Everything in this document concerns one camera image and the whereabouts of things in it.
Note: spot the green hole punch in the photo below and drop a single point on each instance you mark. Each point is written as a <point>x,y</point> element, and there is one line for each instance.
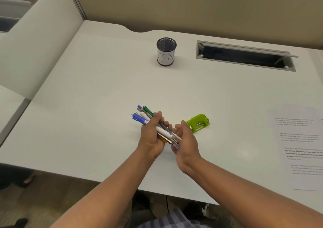
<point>199,123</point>

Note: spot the person's left hand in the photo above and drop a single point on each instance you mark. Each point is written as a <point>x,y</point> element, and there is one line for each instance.
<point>151,142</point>

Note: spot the person's right hand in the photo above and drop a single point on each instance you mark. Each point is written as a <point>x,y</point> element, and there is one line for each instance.
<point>186,152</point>

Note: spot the green capped pen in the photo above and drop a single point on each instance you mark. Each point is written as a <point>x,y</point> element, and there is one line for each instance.
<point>148,111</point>

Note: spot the grey partition post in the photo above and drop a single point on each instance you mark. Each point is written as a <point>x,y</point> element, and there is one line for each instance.
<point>77,0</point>

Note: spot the black mesh pen cup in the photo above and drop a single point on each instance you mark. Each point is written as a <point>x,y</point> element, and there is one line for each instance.
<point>166,58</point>

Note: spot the stack of printed paper sheets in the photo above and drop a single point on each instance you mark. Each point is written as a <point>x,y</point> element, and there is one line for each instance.
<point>302,159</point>

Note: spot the white marker red end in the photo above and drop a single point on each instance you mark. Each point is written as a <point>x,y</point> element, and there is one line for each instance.
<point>144,115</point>

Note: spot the beige cubicle partition panel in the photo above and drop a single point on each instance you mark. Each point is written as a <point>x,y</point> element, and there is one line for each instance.
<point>202,8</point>

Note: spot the person's right black shoe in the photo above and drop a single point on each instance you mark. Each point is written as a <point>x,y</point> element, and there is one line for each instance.
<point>194,212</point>

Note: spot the person's left forearm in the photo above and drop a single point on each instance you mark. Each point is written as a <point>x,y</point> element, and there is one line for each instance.
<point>108,195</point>

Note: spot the pile of pens and pencils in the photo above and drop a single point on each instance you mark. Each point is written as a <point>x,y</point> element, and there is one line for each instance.
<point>164,133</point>

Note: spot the cream rounded desk divider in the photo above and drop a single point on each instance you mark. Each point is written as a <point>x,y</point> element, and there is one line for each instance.
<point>37,53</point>

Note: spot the person's right forearm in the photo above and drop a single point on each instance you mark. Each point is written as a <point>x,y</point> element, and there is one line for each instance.
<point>252,197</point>

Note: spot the yellow barrel pen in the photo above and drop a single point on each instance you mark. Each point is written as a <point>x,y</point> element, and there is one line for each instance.
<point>162,140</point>

